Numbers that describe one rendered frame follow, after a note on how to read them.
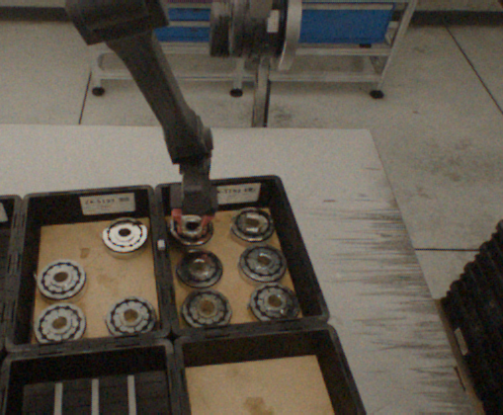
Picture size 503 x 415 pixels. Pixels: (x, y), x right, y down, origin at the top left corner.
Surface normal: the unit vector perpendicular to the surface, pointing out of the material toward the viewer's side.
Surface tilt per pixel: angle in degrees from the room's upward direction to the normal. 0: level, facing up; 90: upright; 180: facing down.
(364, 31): 90
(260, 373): 0
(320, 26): 90
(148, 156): 0
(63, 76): 0
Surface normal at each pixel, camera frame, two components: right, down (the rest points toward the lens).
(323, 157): 0.00, -0.64
